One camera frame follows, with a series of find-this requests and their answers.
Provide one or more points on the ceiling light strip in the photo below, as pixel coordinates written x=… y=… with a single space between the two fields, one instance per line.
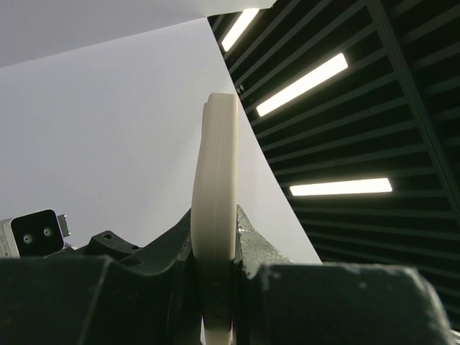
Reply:
x=238 y=27
x=375 y=185
x=310 y=80

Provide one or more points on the phone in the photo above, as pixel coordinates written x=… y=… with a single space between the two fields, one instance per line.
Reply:
x=213 y=214

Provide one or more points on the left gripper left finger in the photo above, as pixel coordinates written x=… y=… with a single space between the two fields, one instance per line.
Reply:
x=106 y=292

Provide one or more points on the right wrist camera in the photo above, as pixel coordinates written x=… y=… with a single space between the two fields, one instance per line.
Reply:
x=37 y=234

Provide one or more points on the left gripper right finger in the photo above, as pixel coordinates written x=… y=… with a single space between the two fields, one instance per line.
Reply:
x=281 y=302

